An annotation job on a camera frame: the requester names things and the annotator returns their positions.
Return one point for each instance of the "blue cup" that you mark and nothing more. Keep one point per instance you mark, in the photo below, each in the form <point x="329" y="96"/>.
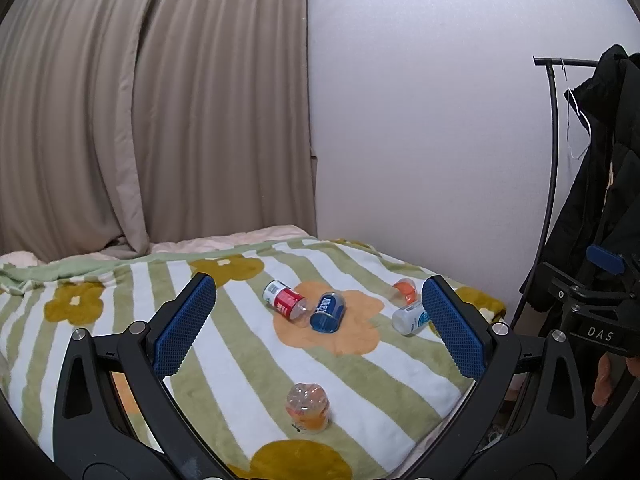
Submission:
<point x="326" y="314"/>

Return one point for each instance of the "beige curtain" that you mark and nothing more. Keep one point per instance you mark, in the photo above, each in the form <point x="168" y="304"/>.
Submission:
<point x="150" y="110"/>

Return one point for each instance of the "orange cap plastic bottle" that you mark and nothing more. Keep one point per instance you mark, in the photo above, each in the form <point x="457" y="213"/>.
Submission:
<point x="405" y="291"/>

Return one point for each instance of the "red label plastic bottle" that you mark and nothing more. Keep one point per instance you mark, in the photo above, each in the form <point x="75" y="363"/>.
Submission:
<point x="285" y="301"/>

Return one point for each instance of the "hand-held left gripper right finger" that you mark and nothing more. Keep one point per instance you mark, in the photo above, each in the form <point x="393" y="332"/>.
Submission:
<point x="452" y="332"/>

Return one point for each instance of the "pale pink bed sheet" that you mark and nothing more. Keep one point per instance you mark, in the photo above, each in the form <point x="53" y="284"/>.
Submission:
<point x="225" y="240"/>

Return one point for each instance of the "black clothes rack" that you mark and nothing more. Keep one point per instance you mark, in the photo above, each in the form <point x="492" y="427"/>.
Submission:
<point x="552" y="160"/>

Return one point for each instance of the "black coat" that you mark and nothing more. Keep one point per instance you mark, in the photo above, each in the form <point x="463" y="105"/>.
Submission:
<point x="605" y="185"/>

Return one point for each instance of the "white blue label bottle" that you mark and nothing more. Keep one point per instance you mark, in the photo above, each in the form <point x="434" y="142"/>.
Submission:
<point x="410" y="318"/>

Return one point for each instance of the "striped floral blanket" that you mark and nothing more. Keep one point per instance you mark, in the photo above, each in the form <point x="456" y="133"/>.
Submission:
<point x="240" y="375"/>

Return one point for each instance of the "clear orange label bottle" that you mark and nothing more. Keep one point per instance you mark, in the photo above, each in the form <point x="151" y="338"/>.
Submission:
<point x="307" y="407"/>

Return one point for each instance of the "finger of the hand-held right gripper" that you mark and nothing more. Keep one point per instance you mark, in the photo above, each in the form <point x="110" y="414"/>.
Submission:
<point x="605" y="258"/>

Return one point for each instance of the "person's right hand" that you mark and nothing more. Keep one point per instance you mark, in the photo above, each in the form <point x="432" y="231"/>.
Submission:
<point x="601" y="380"/>

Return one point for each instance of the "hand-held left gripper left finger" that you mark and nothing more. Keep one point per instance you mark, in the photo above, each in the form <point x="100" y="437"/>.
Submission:
<point x="185" y="327"/>

